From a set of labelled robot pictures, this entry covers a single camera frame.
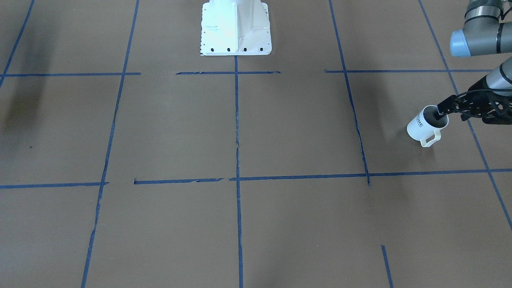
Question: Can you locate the white ribbed HOME mug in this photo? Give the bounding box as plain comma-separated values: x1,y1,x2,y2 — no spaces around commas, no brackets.
406,105,449,148

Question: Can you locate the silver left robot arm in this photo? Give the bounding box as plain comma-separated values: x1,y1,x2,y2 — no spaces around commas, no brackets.
434,0,512,125

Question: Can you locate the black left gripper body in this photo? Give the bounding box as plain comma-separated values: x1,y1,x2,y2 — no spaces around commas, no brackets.
456,91,512,125

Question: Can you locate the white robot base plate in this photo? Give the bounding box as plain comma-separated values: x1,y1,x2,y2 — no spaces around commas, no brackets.
200,0,272,56

